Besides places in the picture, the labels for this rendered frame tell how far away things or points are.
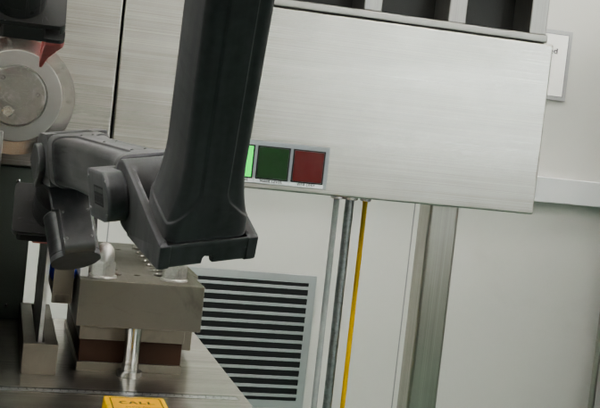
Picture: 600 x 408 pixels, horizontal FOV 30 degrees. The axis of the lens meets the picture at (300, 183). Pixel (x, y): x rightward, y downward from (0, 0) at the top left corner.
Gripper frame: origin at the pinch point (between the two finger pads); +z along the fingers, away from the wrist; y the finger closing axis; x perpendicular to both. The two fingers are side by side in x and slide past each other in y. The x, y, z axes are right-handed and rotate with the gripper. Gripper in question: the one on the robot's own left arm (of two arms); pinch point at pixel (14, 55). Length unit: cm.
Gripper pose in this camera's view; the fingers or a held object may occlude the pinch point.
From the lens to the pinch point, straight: 134.2
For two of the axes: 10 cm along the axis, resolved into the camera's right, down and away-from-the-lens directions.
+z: -2.6, 5.8, 7.8
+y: 9.6, 0.9, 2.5
